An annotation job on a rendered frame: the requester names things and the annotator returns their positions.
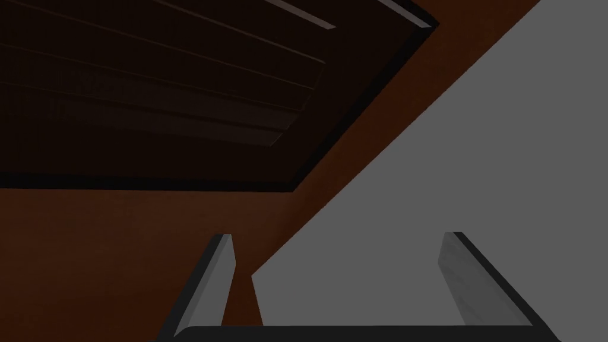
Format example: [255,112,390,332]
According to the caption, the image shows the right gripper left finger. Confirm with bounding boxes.
[159,233,236,339]

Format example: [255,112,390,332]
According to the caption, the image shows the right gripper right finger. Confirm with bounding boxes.
[437,232,548,328]

